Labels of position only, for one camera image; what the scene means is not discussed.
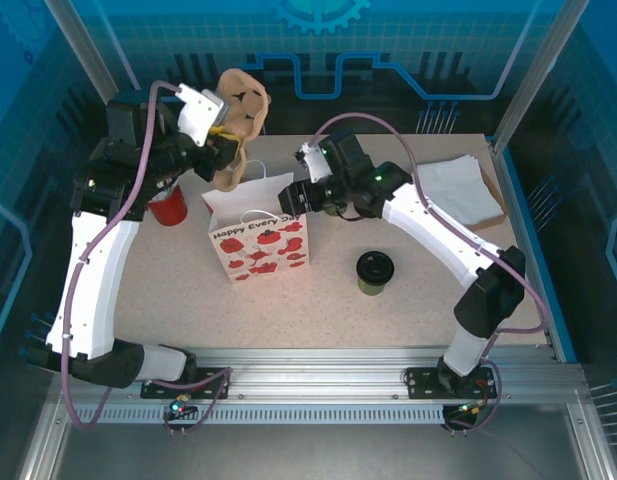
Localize brown cardboard cup carrier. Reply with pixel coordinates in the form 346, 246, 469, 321
207, 68, 270, 193

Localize white red paper gift bag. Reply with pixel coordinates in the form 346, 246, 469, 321
201, 159, 313, 285

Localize black plastic cup lid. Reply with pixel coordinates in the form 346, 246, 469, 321
356, 251, 397, 284

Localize red straw container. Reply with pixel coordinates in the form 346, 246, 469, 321
147, 183, 188, 227

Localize white napkin stack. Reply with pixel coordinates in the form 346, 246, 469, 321
416, 155, 504, 226

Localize brown cardboard sheet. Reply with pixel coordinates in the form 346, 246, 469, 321
466, 164, 509, 232

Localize left connector board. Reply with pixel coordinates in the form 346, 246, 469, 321
163, 394, 199, 420

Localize connector board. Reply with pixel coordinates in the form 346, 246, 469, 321
163, 394, 199, 420
445, 399, 489, 421

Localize right connector board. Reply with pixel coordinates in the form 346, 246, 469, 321
445, 399, 489, 421

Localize grey metal panel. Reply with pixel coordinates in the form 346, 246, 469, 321
17, 389, 617, 480

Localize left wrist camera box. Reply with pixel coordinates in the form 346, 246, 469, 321
176, 83, 226, 149

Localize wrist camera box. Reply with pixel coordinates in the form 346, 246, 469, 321
176, 83, 226, 149
293, 142, 334, 184

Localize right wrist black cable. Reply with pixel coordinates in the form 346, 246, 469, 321
335, 199, 364, 224

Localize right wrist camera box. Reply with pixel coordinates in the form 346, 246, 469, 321
293, 142, 334, 184

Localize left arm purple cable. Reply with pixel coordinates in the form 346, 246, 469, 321
60, 82, 233, 432

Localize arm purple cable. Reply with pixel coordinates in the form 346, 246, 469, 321
60, 82, 233, 432
307, 112, 552, 434

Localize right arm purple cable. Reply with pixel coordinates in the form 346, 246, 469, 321
307, 112, 552, 434

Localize left aluminium frame post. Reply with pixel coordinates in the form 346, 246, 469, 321
44, 0, 142, 99

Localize aluminium frame post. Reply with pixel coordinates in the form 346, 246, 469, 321
44, 0, 142, 99
489, 0, 597, 155

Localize aluminium mounting rail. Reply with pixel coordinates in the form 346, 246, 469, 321
52, 346, 587, 407

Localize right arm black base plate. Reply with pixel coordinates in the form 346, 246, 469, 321
405, 367, 499, 400

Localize right aluminium frame post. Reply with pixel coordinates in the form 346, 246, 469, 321
489, 0, 597, 155

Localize slotted metal cable duct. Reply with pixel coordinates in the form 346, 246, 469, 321
66, 405, 447, 426

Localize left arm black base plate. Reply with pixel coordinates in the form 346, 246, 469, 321
140, 367, 233, 400

